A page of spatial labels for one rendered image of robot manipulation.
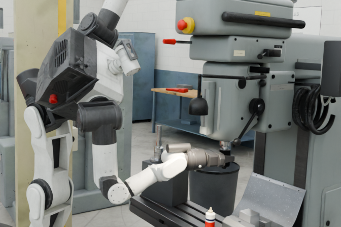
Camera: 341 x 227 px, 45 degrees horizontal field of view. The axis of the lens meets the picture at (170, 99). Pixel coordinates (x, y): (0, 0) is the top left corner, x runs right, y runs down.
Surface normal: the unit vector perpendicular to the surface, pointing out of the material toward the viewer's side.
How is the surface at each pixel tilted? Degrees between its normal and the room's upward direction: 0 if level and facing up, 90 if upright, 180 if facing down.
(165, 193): 90
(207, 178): 94
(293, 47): 90
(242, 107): 90
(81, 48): 58
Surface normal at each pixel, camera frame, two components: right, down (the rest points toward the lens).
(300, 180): -0.79, 0.04
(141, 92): 0.61, 0.12
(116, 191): 0.37, 0.11
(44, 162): -0.52, 0.08
